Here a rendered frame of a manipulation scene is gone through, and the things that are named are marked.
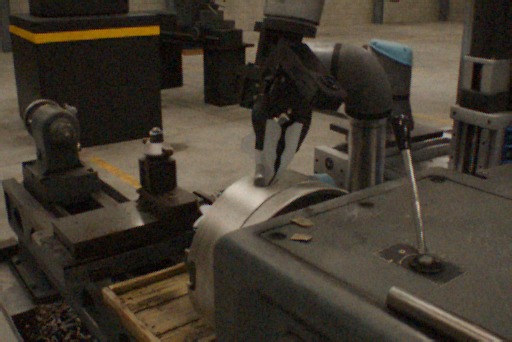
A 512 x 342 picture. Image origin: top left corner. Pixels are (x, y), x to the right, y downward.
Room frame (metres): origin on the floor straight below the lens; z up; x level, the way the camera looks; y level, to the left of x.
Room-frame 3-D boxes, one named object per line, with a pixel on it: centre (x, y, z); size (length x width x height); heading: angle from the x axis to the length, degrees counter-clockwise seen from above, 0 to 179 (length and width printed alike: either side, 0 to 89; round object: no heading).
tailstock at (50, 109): (1.81, 0.69, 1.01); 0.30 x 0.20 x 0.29; 37
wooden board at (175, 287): (1.04, 0.11, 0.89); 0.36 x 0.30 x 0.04; 127
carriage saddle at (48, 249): (1.37, 0.35, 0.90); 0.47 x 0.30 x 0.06; 127
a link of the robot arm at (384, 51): (1.48, -0.35, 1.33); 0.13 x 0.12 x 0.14; 72
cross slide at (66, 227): (1.34, 0.31, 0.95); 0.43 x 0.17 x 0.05; 127
